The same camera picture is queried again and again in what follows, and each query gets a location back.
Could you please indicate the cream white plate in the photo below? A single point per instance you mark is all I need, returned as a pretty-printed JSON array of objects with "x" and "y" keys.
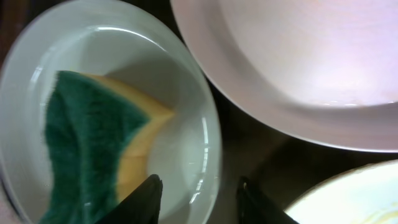
[{"x": 364, "y": 195}]

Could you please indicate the pink white plate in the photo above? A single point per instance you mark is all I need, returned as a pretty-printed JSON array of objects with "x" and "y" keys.
[{"x": 324, "y": 71}]

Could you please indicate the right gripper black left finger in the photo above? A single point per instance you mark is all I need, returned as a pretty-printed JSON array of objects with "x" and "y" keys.
[{"x": 142, "y": 206}]

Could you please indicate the green yellow sponge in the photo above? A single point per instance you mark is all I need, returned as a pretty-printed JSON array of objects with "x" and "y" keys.
[{"x": 98, "y": 132}]

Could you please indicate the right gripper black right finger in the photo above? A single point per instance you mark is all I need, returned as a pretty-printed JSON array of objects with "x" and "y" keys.
[{"x": 254, "y": 207}]

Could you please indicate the large dark serving tray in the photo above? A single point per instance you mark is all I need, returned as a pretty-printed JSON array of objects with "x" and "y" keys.
[{"x": 283, "y": 167}]

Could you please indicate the pale grey plate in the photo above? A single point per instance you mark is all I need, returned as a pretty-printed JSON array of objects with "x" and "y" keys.
[{"x": 122, "y": 41}]

